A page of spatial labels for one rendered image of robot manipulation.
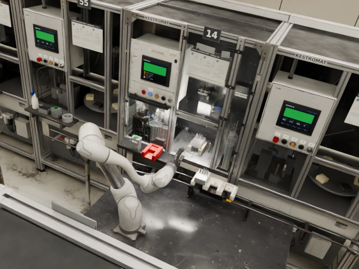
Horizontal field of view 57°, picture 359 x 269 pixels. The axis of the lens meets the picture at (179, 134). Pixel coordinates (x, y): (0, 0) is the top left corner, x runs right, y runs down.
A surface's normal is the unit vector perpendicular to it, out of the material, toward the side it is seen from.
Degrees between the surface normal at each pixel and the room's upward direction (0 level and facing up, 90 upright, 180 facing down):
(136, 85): 90
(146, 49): 90
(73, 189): 0
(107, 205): 0
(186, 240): 0
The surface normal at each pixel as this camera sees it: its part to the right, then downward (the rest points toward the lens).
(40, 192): 0.13, -0.83
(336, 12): -0.40, 0.46
